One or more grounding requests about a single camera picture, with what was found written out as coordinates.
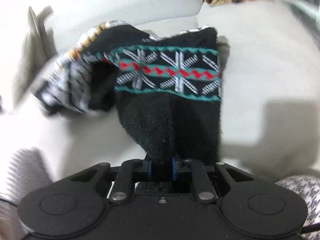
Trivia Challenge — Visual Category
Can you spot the black white patterned knit sweater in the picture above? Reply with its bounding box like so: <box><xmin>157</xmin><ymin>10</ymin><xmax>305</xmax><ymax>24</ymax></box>
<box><xmin>35</xmin><ymin>20</ymin><xmax>222</xmax><ymax>165</ymax></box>

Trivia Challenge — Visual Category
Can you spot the grey striped rug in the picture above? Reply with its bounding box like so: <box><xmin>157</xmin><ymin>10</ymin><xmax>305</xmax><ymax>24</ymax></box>
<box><xmin>1</xmin><ymin>153</ymin><xmax>319</xmax><ymax>239</ymax></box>

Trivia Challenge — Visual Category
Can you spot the grey sofa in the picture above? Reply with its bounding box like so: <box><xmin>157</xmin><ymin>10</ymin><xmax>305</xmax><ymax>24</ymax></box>
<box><xmin>1</xmin><ymin>0</ymin><xmax>319</xmax><ymax>197</ymax></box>

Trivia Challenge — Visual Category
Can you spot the beige sofa cushion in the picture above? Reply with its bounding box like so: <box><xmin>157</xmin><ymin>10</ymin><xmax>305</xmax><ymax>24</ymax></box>
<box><xmin>13</xmin><ymin>6</ymin><xmax>56</xmax><ymax>104</ymax></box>

